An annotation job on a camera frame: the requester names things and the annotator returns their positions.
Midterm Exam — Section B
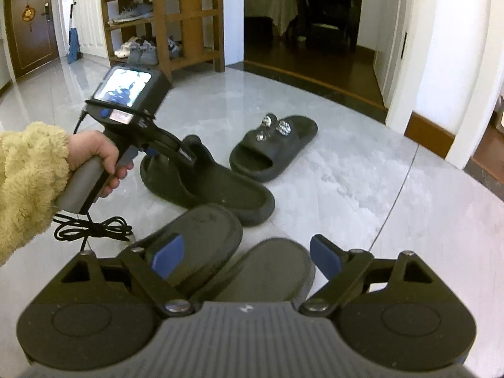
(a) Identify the white closet door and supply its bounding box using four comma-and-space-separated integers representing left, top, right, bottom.
59, 0, 105, 58

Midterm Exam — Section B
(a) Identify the blue mop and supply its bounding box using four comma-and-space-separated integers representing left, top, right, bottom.
66, 2, 81, 64

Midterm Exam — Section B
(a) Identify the grey fuzzy shoe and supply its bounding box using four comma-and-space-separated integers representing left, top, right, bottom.
142, 41, 159, 66
127, 41, 144, 66

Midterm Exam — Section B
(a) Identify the wooden shoe rack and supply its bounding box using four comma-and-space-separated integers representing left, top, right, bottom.
98, 0, 225, 83

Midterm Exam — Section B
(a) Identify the brown entry door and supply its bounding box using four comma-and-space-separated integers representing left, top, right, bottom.
3, 0, 60, 79

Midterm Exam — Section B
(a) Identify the dark grey plain slipper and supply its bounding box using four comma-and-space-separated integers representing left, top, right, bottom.
130, 204, 243, 284
189, 238, 316, 304

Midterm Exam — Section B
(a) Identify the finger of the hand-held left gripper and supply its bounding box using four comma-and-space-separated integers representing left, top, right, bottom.
138, 123, 199, 165

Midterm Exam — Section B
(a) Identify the black slipper with silver charms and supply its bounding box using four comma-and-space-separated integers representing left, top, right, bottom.
140, 135, 275, 227
229, 113, 319, 183

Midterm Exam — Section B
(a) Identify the white room door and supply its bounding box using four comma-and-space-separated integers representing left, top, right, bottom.
372, 0, 412, 109

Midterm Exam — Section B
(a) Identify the black cable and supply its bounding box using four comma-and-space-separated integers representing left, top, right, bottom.
52, 209, 134, 253

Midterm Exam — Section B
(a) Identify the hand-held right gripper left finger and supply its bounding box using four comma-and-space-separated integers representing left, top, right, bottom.
59, 233, 194, 318

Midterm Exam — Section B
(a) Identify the grey sneaker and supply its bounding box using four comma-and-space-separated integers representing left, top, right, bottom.
108, 2, 154, 24

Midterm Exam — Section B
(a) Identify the person's left hand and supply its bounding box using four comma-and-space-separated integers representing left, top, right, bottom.
68, 129, 135, 201

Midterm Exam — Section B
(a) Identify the bed with light cover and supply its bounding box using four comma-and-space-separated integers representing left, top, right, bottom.
244, 0, 300, 38

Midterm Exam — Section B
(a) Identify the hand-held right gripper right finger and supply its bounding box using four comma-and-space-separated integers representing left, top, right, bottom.
299, 235, 436, 318

